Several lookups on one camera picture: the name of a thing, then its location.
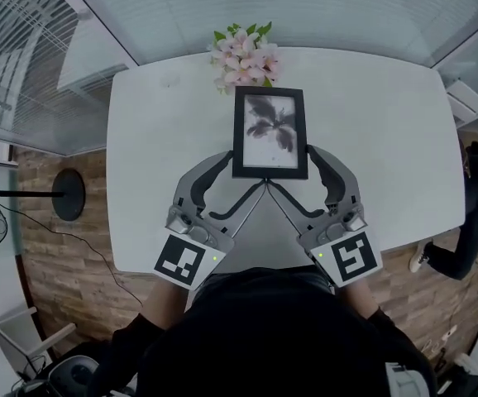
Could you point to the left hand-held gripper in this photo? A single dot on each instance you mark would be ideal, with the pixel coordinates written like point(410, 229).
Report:
point(181, 259)

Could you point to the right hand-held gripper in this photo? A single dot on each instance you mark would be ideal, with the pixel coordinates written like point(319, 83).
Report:
point(352, 256)

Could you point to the black picture frame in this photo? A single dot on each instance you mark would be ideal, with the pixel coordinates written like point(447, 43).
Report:
point(270, 130)

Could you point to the person's right forearm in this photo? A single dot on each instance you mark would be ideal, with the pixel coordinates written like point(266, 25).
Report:
point(359, 300)

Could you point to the person's left forearm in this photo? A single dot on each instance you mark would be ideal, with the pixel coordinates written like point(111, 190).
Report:
point(166, 304)

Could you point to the pink flower bouquet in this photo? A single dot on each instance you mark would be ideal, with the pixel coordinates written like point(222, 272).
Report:
point(245, 58)

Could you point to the black standing fan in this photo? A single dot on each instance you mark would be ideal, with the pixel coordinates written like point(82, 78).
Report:
point(68, 194)

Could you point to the person's black shirt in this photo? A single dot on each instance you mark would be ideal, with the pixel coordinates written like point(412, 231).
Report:
point(272, 337)

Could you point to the white vented cabinet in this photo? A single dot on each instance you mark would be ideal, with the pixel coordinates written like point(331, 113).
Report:
point(92, 79)
point(468, 103)

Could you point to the grey body-worn pack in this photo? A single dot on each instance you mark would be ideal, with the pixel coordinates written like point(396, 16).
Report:
point(406, 381)

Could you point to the grey round-shelled device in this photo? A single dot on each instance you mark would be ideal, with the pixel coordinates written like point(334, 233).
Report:
point(73, 374)

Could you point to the glass partition with blinds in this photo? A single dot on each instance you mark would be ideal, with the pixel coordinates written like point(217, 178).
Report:
point(15, 56)

